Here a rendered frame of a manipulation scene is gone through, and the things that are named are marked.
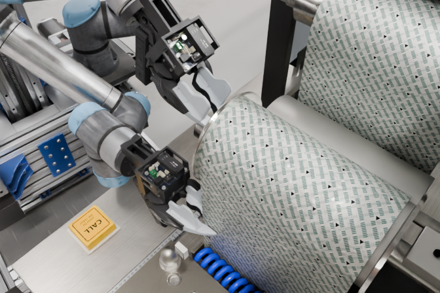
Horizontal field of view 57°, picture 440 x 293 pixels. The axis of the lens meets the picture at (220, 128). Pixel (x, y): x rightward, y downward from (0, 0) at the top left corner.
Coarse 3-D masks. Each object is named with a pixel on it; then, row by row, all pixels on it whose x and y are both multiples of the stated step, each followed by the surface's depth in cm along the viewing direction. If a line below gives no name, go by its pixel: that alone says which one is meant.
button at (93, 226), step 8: (96, 208) 87; (80, 216) 86; (88, 216) 86; (96, 216) 86; (104, 216) 86; (72, 224) 85; (80, 224) 85; (88, 224) 85; (96, 224) 85; (104, 224) 85; (112, 224) 85; (72, 232) 86; (80, 232) 84; (88, 232) 84; (96, 232) 84; (104, 232) 84; (80, 240) 84; (88, 240) 82; (96, 240) 83; (88, 248) 83
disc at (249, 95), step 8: (240, 96) 54; (248, 96) 55; (256, 96) 57; (232, 104) 53; (216, 112) 52; (224, 112) 52; (216, 120) 52; (208, 128) 51; (200, 136) 52; (200, 144) 52; (200, 152) 53; (192, 160) 53; (192, 168) 54
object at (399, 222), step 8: (408, 208) 44; (400, 216) 43; (408, 216) 43; (392, 224) 42; (400, 224) 42; (392, 232) 42; (384, 240) 42; (392, 240) 42; (376, 248) 42; (384, 248) 42; (376, 256) 42; (368, 264) 43; (360, 272) 44; (368, 272) 43; (360, 280) 44
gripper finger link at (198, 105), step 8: (176, 88) 58; (184, 88) 58; (184, 96) 59; (192, 96) 57; (200, 96) 56; (184, 104) 59; (192, 104) 58; (200, 104) 57; (208, 104) 56; (192, 112) 59; (200, 112) 58; (200, 120) 59; (208, 120) 60
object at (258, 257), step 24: (216, 216) 61; (240, 216) 55; (216, 240) 67; (240, 240) 60; (264, 240) 54; (240, 264) 65; (264, 264) 59; (288, 264) 53; (264, 288) 64; (288, 288) 57; (312, 288) 52; (336, 288) 48
